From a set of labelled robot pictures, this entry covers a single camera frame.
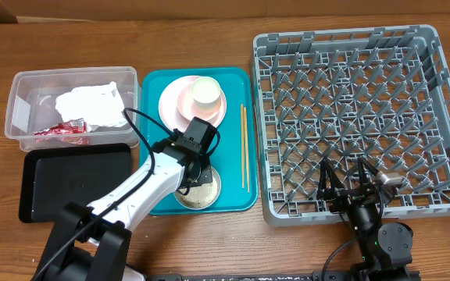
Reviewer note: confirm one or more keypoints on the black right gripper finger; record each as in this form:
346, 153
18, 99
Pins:
328, 173
365, 166

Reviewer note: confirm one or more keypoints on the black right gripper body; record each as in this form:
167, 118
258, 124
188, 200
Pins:
347, 197

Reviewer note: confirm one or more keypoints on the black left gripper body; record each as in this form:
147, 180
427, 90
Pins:
205, 173

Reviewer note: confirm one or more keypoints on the white rice pile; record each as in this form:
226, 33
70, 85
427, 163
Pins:
199, 197

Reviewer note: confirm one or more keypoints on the grey bowl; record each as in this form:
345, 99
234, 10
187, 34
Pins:
215, 181

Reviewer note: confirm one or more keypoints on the bamboo chopstick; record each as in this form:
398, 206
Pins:
246, 149
242, 148

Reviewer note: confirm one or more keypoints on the white napkin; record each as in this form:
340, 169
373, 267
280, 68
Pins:
97, 105

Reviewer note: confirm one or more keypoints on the red snack wrapper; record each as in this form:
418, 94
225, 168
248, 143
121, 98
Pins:
65, 132

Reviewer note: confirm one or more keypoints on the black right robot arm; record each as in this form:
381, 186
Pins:
386, 248

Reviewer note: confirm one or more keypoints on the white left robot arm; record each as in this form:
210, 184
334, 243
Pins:
92, 242

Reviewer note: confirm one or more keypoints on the grey dishwasher rack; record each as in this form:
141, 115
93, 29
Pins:
382, 93

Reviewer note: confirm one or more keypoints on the teal serving tray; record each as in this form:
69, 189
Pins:
239, 186

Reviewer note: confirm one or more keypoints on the pink bowl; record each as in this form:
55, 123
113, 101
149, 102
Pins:
189, 109

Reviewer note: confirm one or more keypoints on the white round plate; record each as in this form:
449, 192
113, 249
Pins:
169, 113

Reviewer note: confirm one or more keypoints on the cream cup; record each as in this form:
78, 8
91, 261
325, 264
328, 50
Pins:
206, 92

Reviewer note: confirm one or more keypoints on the clear plastic bin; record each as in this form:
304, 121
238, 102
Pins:
31, 104

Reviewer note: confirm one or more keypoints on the black flat tray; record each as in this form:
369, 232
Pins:
54, 177

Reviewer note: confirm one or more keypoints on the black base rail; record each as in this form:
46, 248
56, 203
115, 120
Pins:
314, 276

